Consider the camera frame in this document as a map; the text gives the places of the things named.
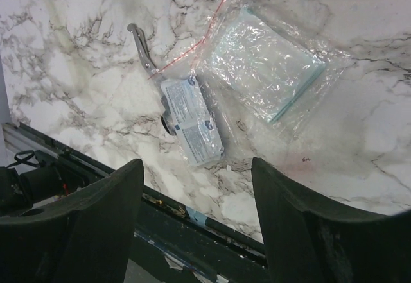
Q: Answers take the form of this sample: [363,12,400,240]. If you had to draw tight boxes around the alcohol pad packets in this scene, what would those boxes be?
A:
[161,77,224,166]

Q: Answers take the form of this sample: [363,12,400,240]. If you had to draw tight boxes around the metal scissors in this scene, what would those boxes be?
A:
[127,23,176,136]

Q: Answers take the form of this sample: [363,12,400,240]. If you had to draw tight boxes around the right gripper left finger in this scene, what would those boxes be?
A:
[1,159,144,282]

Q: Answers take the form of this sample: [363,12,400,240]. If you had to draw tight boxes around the clear bag teal pads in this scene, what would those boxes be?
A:
[152,0,352,133]

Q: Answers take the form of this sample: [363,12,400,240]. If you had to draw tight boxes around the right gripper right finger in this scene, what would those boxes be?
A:
[251,158,410,282]

